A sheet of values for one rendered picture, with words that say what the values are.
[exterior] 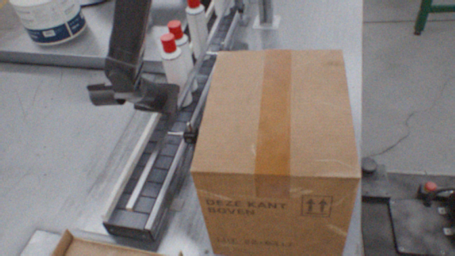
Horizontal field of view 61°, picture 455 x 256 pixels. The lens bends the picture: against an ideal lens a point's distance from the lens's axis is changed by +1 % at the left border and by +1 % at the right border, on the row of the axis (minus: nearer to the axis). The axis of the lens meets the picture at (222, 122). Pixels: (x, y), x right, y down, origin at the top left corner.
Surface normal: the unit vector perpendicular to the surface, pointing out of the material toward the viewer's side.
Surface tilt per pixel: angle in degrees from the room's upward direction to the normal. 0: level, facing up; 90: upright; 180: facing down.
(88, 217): 0
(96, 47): 0
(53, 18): 90
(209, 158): 0
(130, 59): 96
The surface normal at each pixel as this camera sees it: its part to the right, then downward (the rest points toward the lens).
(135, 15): -0.08, 0.78
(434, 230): -0.11, -0.70
